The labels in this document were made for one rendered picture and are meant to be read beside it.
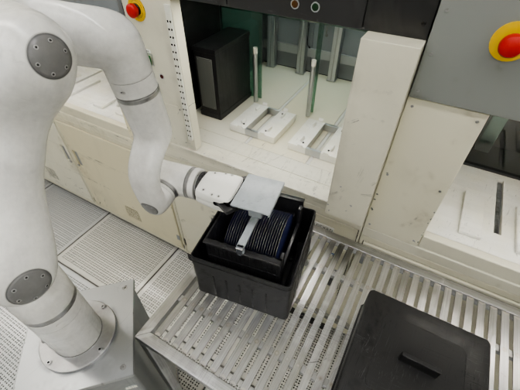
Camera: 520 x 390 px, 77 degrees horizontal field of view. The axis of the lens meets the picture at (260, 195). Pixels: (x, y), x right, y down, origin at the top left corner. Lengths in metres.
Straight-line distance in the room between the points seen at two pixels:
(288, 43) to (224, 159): 0.90
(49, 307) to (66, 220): 1.71
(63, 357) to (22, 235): 0.45
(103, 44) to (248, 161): 0.73
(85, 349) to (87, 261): 1.25
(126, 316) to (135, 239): 1.22
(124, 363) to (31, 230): 0.45
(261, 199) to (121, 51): 0.42
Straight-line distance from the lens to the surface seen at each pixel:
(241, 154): 1.27
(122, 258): 2.15
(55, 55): 0.55
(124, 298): 1.07
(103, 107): 1.76
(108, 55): 0.67
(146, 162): 0.78
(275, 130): 1.35
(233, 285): 0.90
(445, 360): 0.92
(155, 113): 0.74
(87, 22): 0.66
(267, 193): 0.80
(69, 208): 2.61
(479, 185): 1.37
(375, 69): 0.78
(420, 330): 0.93
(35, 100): 0.57
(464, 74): 0.81
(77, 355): 1.03
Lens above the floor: 1.64
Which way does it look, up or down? 44 degrees down
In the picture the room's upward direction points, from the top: straight up
